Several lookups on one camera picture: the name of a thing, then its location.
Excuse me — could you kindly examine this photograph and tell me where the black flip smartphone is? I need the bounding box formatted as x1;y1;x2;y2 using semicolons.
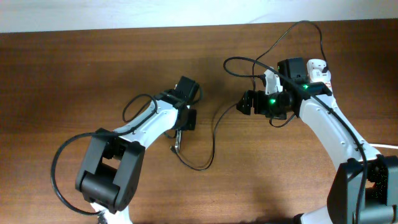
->
174;130;182;154

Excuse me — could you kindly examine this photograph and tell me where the black charging cable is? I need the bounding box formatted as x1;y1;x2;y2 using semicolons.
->
170;20;329;172

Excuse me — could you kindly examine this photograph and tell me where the white power strip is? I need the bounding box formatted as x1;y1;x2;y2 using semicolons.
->
306;58;333;94

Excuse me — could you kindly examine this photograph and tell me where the white power strip cord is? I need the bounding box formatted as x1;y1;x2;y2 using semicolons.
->
369;142;398;149

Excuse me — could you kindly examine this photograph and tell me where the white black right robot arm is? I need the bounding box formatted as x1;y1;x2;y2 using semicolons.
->
236;82;397;223

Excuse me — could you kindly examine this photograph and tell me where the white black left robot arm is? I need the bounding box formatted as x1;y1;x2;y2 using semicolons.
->
75;77;201;223

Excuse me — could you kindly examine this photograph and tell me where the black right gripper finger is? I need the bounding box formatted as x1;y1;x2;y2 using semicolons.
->
242;90;255;101
236;98;252;115

